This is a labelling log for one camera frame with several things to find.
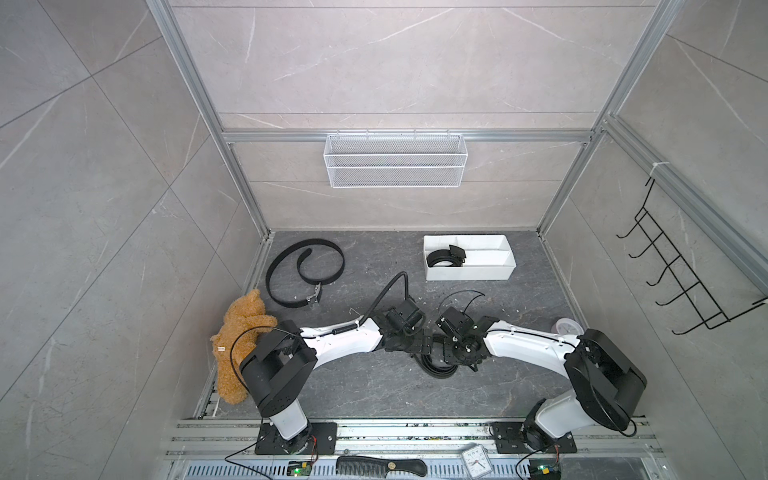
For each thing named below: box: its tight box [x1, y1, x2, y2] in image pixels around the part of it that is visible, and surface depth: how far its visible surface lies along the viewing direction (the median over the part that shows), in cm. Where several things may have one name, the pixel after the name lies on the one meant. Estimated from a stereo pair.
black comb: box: [335, 456, 428, 479], surface depth 71 cm
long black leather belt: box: [426, 245, 466, 267], surface depth 101 cm
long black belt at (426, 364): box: [414, 354, 458, 379], surface depth 84 cm
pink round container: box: [551, 317, 585, 336], surface depth 93 cm
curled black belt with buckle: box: [266, 238, 345, 308], surface depth 107 cm
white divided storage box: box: [423, 235, 517, 281], surface depth 107 cm
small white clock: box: [461, 444, 493, 480], surface depth 70 cm
